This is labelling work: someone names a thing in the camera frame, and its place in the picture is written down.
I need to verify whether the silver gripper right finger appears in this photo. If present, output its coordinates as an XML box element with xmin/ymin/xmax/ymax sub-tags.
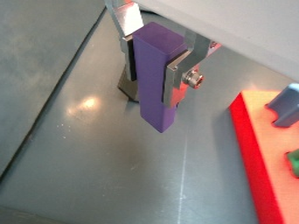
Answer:
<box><xmin>163</xmin><ymin>30</ymin><xmax>221</xmax><ymax>108</ymax></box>

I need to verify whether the blue notched block peg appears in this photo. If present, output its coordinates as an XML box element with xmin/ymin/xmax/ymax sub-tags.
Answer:
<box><xmin>266</xmin><ymin>83</ymin><xmax>299</xmax><ymax>128</ymax></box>

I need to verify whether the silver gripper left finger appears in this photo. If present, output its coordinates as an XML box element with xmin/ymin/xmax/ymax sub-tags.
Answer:
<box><xmin>105</xmin><ymin>0</ymin><xmax>145</xmax><ymax>102</ymax></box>

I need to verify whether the purple rectangular block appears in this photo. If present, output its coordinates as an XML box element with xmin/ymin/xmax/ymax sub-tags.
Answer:
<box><xmin>134</xmin><ymin>22</ymin><xmax>188</xmax><ymax>132</ymax></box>

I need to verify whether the green cylinder peg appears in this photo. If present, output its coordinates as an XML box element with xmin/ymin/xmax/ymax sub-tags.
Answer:
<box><xmin>286</xmin><ymin>149</ymin><xmax>299</xmax><ymax>178</ymax></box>

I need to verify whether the red foam peg board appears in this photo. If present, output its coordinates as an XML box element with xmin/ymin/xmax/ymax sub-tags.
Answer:
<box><xmin>229</xmin><ymin>90</ymin><xmax>299</xmax><ymax>224</ymax></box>

